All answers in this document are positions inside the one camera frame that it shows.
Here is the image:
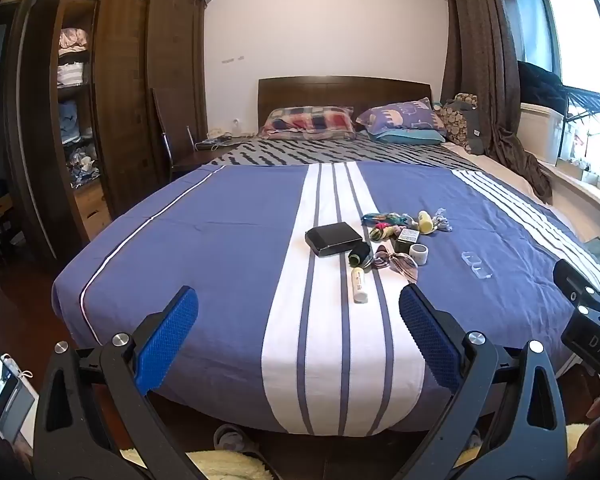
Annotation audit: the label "large window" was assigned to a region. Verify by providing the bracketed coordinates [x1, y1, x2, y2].
[507, 0, 600, 198]

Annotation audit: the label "colourful cloth scrap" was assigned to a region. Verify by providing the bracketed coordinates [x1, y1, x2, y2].
[361, 212, 417, 242]

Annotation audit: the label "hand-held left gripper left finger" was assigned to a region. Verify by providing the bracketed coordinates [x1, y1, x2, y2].
[32, 285, 216, 480]

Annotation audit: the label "cream fluffy rug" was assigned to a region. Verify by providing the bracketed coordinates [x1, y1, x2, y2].
[564, 422, 590, 463]

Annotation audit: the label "black rectangular box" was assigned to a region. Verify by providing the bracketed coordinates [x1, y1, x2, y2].
[305, 221, 364, 259]

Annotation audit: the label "wooden chair with metal frame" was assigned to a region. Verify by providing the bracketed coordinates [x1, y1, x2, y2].
[150, 87, 222, 183]

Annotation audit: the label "striped folded clothes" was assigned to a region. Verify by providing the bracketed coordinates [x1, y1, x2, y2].
[57, 60, 86, 87]

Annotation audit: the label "zebra striped bed sheet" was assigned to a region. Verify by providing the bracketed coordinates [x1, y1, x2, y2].
[204, 136, 482, 172]

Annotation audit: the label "grey cushion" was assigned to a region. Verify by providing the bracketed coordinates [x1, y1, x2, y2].
[461, 105, 487, 156]

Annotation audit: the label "teal pillow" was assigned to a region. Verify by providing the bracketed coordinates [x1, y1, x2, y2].
[379, 129, 447, 146]

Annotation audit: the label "clear plastic case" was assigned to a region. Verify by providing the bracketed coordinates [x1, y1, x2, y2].
[461, 248, 494, 281]

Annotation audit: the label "white storage box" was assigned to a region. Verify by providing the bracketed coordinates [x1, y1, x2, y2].
[517, 102, 566, 166]

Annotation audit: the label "purple elephant print pillow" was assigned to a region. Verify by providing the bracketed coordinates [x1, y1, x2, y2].
[355, 97, 449, 137]

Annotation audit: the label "pile of mixed clothes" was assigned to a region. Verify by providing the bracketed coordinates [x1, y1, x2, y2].
[64, 147, 101, 187]

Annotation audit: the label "small dark green box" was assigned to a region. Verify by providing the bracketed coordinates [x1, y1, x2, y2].
[396, 229, 422, 254]

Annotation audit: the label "pink folded clothes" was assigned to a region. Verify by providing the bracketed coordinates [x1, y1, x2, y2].
[58, 28, 90, 54]

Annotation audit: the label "grey slipper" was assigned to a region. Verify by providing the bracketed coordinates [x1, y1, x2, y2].
[214, 423, 262, 457]
[459, 427, 483, 453]

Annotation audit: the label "light blue folded clothes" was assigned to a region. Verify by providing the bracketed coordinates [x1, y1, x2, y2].
[58, 99, 84, 144]

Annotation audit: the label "dark green thread spool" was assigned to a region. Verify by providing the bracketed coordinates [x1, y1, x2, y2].
[348, 242, 375, 268]

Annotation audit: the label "dark jacket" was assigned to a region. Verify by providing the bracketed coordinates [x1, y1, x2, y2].
[517, 60, 569, 113]

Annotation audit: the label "blue white striped bedspread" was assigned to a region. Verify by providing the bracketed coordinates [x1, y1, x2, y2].
[51, 161, 600, 437]

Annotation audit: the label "dark wooden headboard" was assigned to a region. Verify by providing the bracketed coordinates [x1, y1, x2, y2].
[257, 75, 434, 135]

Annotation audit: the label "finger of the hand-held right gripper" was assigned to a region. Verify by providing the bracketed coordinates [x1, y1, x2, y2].
[553, 258, 600, 311]

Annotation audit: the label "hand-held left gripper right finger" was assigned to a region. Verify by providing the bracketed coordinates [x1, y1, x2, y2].
[390, 282, 568, 480]

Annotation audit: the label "red blue plaid pillow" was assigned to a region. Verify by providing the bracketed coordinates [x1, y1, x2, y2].
[259, 105, 357, 141]

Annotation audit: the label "white tube with yellow cap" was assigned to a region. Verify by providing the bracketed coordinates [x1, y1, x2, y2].
[350, 266, 370, 305]

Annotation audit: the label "brown curtain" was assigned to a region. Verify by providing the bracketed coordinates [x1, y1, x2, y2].
[439, 0, 554, 205]

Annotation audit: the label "dark wooden wardrobe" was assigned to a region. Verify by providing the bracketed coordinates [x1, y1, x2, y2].
[2, 0, 216, 266]

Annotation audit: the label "brown patterned cushion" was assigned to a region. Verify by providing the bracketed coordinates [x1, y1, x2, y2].
[439, 92, 479, 151]

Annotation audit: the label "metal drying rack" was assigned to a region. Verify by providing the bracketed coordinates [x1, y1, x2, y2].
[561, 84, 600, 193]

